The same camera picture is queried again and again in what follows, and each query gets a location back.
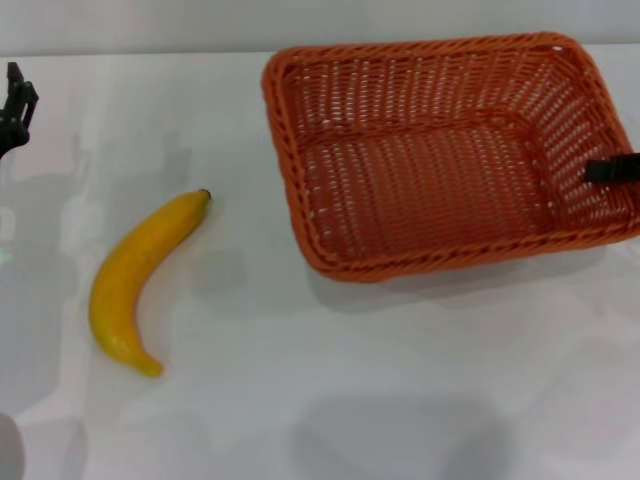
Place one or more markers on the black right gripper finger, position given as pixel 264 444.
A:
pixel 612 169

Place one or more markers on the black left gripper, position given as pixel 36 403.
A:
pixel 12 137

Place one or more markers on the orange woven plastic basket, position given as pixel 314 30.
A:
pixel 430 175

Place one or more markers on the yellow banana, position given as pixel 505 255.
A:
pixel 125 280

